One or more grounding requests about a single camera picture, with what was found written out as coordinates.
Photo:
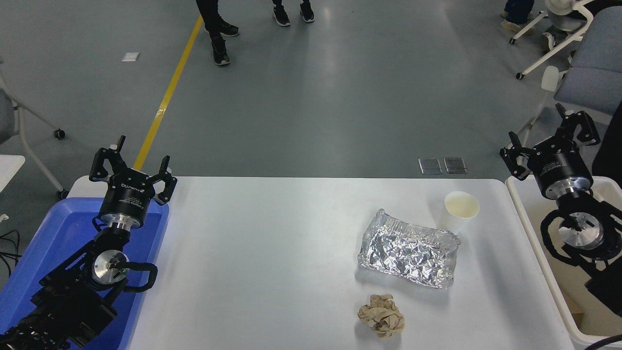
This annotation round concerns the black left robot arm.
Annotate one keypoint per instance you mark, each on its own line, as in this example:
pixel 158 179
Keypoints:
pixel 73 301

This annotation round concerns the standing person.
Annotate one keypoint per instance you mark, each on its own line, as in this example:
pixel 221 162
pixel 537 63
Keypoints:
pixel 281 14
pixel 219 48

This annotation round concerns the seated person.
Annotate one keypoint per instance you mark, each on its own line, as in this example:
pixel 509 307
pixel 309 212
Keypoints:
pixel 517 12

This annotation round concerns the blue plastic tray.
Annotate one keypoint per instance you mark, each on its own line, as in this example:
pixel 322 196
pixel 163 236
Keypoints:
pixel 53 233

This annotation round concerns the crumpled tan paper ball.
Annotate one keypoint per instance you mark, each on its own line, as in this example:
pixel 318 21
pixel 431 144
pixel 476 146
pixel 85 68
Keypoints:
pixel 381 316

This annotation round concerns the white-framed wheeled chair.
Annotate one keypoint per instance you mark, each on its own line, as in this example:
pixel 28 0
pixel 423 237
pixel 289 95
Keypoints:
pixel 26 146

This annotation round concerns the white paper cup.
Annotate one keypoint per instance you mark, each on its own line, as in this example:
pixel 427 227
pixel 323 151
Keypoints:
pixel 459 209

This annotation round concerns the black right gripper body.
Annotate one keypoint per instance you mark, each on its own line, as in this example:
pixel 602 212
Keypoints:
pixel 559 163

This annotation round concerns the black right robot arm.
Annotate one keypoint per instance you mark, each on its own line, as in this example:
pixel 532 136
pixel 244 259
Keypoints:
pixel 602 287

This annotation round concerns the crumpled silver foil tray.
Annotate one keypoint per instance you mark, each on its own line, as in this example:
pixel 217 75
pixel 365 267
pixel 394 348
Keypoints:
pixel 408 250

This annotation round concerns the metal floor plate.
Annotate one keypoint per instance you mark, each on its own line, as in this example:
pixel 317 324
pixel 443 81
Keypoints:
pixel 430 166
pixel 455 165

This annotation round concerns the grey upholstered wheeled chair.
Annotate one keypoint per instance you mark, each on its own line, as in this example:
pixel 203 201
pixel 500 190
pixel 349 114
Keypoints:
pixel 595 68

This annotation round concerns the white wheeled chair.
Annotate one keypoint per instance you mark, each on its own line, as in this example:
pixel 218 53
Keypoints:
pixel 563 41

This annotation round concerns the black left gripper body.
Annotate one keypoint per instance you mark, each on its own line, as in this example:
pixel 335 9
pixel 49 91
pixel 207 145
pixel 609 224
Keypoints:
pixel 127 194

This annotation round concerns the large pale plastic bin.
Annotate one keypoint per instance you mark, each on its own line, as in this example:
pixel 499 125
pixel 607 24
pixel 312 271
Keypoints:
pixel 529 218

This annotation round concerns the small white side table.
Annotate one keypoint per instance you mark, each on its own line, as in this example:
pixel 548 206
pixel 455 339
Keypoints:
pixel 9 170

